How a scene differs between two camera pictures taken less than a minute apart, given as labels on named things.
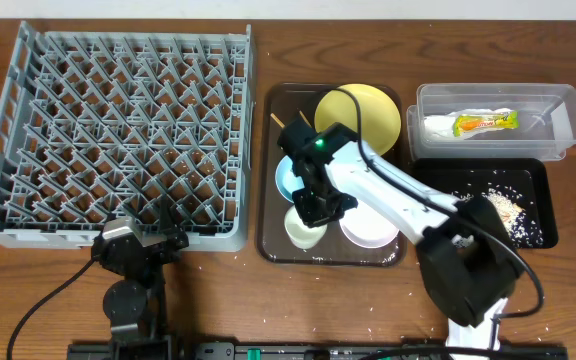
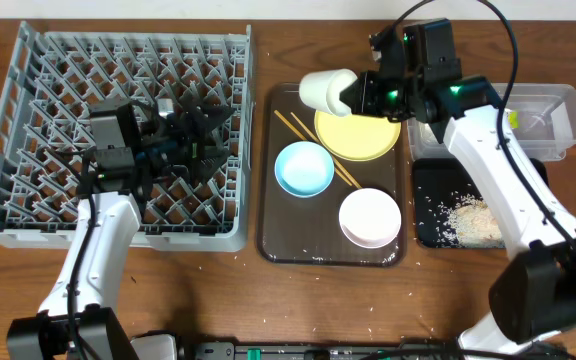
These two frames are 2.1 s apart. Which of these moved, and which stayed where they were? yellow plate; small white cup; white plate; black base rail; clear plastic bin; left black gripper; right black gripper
Moved: right black gripper; left black gripper; small white cup
Stayed: black base rail; white plate; clear plastic bin; yellow plate
